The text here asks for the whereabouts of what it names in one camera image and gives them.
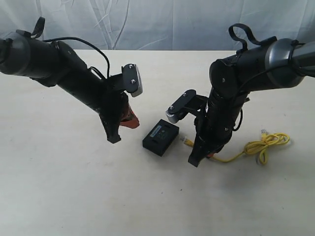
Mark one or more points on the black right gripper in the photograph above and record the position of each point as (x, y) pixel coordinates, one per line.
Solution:
(214, 129)

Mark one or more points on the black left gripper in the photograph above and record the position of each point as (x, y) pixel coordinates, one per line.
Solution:
(115, 110)

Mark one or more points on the small black box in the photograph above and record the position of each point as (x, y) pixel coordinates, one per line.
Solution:
(160, 137)

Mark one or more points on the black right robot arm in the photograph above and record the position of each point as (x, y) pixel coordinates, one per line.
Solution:
(282, 64)

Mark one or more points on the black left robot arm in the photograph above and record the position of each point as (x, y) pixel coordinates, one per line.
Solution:
(57, 64)

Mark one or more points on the white backdrop curtain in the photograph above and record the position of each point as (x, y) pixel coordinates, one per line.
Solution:
(161, 24)

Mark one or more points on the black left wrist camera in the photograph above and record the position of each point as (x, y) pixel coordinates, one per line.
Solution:
(132, 80)

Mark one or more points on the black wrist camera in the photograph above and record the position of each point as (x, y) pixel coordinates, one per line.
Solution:
(179, 109)
(132, 80)

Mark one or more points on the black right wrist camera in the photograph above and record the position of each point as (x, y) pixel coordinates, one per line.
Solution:
(179, 109)

